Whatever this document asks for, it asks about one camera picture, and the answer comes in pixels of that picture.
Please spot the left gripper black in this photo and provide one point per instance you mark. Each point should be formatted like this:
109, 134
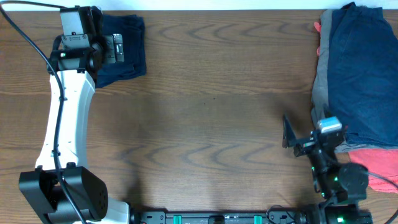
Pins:
115, 50

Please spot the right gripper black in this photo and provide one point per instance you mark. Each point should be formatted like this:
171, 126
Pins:
290, 140

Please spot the navy blue shorts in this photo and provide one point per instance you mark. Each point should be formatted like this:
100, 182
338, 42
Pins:
132, 29

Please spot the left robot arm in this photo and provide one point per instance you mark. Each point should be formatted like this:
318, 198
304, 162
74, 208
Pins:
61, 188

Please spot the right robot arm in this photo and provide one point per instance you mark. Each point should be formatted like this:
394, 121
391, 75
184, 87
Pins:
342, 185

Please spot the grey garment in stack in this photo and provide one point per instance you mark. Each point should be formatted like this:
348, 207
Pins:
320, 86

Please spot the red garment in stack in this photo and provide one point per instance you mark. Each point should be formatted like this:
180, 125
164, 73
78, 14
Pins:
381, 162

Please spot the navy shorts on stack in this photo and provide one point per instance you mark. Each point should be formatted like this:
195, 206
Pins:
362, 75

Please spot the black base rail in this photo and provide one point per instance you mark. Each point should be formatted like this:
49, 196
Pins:
274, 216

